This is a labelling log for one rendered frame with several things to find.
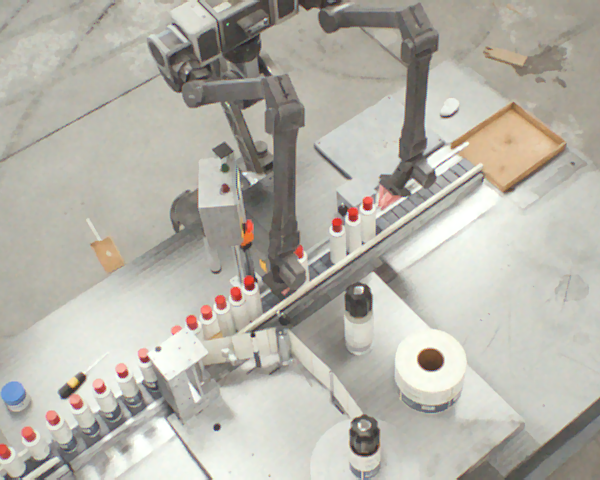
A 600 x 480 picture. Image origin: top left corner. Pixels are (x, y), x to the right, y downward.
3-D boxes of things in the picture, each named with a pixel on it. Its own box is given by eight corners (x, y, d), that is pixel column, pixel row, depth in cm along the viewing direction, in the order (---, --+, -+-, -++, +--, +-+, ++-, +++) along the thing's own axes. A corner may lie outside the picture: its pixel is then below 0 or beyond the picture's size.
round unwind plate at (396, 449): (358, 547, 259) (358, 545, 258) (288, 462, 274) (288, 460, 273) (442, 477, 269) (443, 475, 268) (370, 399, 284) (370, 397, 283)
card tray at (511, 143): (503, 192, 331) (504, 185, 327) (450, 148, 343) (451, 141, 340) (565, 148, 340) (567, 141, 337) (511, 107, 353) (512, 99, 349)
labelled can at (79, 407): (88, 441, 282) (71, 411, 265) (79, 428, 284) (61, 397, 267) (103, 430, 283) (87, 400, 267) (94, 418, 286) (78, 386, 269)
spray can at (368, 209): (366, 246, 315) (366, 209, 298) (356, 237, 318) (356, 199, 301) (378, 238, 317) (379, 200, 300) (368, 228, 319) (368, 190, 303)
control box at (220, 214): (208, 248, 269) (198, 207, 254) (208, 200, 279) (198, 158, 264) (244, 245, 269) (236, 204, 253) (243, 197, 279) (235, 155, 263)
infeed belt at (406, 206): (70, 468, 282) (66, 462, 278) (56, 447, 286) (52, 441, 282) (480, 178, 333) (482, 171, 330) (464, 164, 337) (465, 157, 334)
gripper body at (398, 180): (398, 198, 302) (410, 179, 299) (377, 178, 307) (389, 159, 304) (409, 198, 307) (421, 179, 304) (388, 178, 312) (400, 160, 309)
